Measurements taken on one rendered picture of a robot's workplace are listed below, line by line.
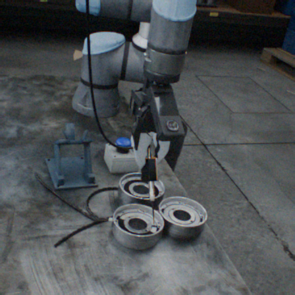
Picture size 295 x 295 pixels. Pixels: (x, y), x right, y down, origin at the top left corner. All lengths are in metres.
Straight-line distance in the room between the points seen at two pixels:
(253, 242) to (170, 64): 1.65
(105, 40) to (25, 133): 0.34
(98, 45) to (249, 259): 1.34
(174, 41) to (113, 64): 0.55
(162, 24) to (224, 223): 1.74
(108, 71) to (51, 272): 0.69
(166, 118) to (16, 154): 0.48
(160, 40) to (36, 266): 0.47
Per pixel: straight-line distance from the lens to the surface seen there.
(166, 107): 0.89
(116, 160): 1.17
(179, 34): 0.87
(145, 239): 0.95
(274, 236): 2.52
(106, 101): 1.44
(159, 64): 0.88
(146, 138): 0.95
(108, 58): 1.39
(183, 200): 1.08
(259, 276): 2.26
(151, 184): 0.99
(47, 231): 0.99
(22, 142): 1.28
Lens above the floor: 1.44
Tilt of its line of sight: 29 degrees down
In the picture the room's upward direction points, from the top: 11 degrees clockwise
